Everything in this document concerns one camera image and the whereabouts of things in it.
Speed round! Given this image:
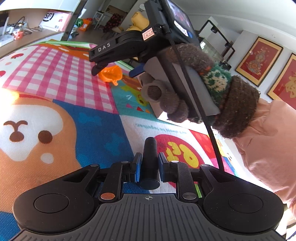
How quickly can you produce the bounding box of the black red dotted cloth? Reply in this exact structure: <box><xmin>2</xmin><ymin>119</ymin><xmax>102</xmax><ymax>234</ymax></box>
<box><xmin>103</xmin><ymin>13</ymin><xmax>122</xmax><ymax>33</ymax></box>

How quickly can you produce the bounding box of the glass aquarium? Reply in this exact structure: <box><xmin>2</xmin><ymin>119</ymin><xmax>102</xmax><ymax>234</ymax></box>
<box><xmin>200</xmin><ymin>38</ymin><xmax>232</xmax><ymax>70</ymax></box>

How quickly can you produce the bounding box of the black cylinder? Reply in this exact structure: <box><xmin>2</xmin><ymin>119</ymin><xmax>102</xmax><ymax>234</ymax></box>
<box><xmin>140</xmin><ymin>137</ymin><xmax>160</xmax><ymax>190</ymax></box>

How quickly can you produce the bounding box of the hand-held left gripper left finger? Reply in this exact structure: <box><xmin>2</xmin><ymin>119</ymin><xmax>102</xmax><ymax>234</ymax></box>
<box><xmin>62</xmin><ymin>152</ymin><xmax>142</xmax><ymax>202</ymax></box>

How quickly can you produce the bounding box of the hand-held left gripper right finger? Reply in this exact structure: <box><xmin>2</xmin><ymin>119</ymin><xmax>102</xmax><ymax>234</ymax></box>
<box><xmin>158</xmin><ymin>152</ymin><xmax>234</xmax><ymax>201</ymax></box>

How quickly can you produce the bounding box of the black lamp rail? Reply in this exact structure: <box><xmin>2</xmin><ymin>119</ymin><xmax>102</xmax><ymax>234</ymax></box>
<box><xmin>199</xmin><ymin>20</ymin><xmax>236</xmax><ymax>54</ymax></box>

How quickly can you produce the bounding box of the yellow leather armchair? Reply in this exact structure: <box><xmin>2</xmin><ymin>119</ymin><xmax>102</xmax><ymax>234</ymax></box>
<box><xmin>126</xmin><ymin>11</ymin><xmax>149</xmax><ymax>32</ymax></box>

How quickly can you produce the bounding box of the pink white courier box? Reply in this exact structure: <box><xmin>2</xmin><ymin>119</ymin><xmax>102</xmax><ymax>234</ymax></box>
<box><xmin>39</xmin><ymin>9</ymin><xmax>70</xmax><ymax>32</ymax></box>

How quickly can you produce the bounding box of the orange translucent toy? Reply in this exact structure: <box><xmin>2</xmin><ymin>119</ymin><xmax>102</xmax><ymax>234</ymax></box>
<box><xmin>98</xmin><ymin>65</ymin><xmax>123</xmax><ymax>86</ymax></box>

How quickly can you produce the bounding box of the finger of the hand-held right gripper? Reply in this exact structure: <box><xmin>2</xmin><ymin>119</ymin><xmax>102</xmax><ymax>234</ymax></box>
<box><xmin>129</xmin><ymin>62</ymin><xmax>146</xmax><ymax>78</ymax></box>
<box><xmin>91</xmin><ymin>61</ymin><xmax>110</xmax><ymax>76</ymax></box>

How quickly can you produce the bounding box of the white television cabinet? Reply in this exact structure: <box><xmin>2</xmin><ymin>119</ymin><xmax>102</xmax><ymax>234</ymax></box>
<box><xmin>0</xmin><ymin>0</ymin><xmax>81</xmax><ymax>54</ymax></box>

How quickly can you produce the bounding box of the white shelf trolley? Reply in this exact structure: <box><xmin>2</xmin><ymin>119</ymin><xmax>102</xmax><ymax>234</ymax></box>
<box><xmin>94</xmin><ymin>10</ymin><xmax>107</xmax><ymax>29</ymax></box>

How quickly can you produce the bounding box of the colourful printed play mat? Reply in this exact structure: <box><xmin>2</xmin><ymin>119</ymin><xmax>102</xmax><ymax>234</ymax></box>
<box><xmin>0</xmin><ymin>39</ymin><xmax>238</xmax><ymax>241</ymax></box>

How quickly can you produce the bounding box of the orange bag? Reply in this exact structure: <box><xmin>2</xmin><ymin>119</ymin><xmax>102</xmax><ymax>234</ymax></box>
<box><xmin>79</xmin><ymin>19</ymin><xmax>92</xmax><ymax>32</ymax></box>

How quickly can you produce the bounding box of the red framed picture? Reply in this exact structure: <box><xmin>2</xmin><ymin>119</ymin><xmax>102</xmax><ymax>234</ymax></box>
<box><xmin>266</xmin><ymin>53</ymin><xmax>296</xmax><ymax>101</ymax></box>
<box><xmin>235</xmin><ymin>36</ymin><xmax>284</xmax><ymax>88</ymax></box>

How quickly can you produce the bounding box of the person's right hand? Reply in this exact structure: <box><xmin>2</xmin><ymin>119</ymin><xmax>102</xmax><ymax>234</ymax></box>
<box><xmin>142</xmin><ymin>44</ymin><xmax>233</xmax><ymax>124</ymax></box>

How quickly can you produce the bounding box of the white router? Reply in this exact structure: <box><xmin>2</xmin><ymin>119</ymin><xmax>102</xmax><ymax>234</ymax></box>
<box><xmin>0</xmin><ymin>17</ymin><xmax>14</xmax><ymax>42</ymax></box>

